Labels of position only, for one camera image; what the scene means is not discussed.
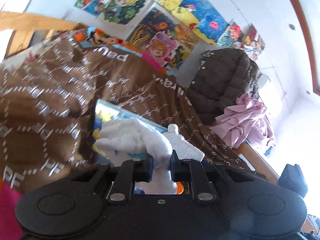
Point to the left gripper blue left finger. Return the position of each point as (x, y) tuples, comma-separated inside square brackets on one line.
[(125, 176)]

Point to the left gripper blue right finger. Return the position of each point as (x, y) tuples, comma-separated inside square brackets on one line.
[(192, 172)]

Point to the white sock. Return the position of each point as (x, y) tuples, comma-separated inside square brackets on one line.
[(161, 182)]

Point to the painted frog shallow tray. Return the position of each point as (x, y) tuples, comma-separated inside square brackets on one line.
[(119, 131)]

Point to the pink crumpled garment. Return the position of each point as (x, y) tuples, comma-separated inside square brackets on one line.
[(247, 120)]

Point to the brown puffer jacket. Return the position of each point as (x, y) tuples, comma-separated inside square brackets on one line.
[(224, 75)]

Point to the brown PF patterned quilt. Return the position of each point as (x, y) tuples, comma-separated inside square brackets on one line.
[(47, 110)]

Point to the pink anime girl poster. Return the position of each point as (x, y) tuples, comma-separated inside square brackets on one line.
[(161, 47)]

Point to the pink anime corner poster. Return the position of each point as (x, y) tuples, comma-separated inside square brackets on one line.
[(253, 44)]

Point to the red-haired girl green poster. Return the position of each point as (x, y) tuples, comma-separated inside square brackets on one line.
[(232, 37)]

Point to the colourful cartoon striped blanket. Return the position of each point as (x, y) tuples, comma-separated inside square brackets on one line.
[(93, 37)]

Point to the pink jellyfish blue poster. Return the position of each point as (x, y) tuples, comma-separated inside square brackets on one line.
[(211, 23)]

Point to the blue sea yellow sand poster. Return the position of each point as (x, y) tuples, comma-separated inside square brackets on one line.
[(191, 12)]

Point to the blond boy green poster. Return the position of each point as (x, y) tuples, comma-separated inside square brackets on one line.
[(120, 15)]

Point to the wall air conditioner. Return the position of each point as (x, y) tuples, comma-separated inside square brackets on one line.
[(262, 80)]

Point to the wooden bed rail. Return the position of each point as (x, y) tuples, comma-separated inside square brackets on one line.
[(24, 25)]

